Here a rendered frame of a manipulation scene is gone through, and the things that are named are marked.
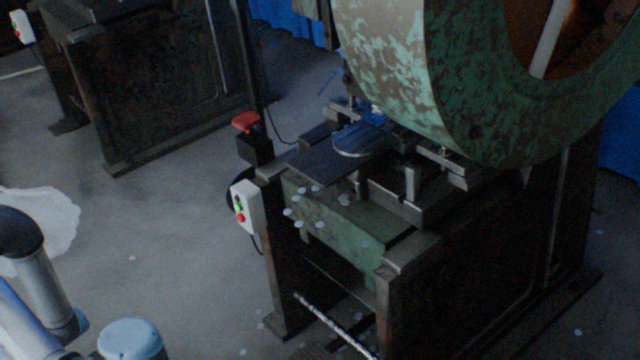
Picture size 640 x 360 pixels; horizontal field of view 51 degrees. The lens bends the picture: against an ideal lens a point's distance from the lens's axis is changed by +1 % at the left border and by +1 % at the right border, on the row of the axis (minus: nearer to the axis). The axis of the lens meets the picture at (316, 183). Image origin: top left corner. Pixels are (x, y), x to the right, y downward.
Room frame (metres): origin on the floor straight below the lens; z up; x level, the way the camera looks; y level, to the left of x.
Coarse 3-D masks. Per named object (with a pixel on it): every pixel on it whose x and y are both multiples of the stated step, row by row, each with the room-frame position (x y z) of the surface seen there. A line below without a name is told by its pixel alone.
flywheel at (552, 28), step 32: (512, 0) 0.99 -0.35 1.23; (544, 0) 1.04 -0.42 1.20; (576, 0) 1.10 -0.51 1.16; (608, 0) 1.17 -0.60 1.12; (512, 32) 0.99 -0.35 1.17; (544, 32) 0.97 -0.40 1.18; (576, 32) 1.11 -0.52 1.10; (608, 32) 1.13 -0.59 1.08; (544, 64) 0.97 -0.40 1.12; (576, 64) 1.08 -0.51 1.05
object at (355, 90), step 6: (348, 66) 1.34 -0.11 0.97; (348, 72) 1.34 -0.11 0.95; (342, 78) 1.34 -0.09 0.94; (348, 78) 1.33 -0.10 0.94; (354, 78) 1.33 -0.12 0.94; (348, 84) 1.33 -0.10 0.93; (354, 84) 1.33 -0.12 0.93; (348, 90) 1.34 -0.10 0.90; (354, 90) 1.33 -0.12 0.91; (360, 90) 1.30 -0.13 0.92; (360, 96) 1.31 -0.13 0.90
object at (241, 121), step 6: (246, 114) 1.53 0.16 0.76; (252, 114) 1.53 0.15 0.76; (234, 120) 1.51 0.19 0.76; (240, 120) 1.51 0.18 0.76; (246, 120) 1.50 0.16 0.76; (252, 120) 1.50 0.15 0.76; (258, 120) 1.50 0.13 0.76; (240, 126) 1.48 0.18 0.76; (246, 126) 1.48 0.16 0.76; (246, 132) 1.51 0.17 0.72
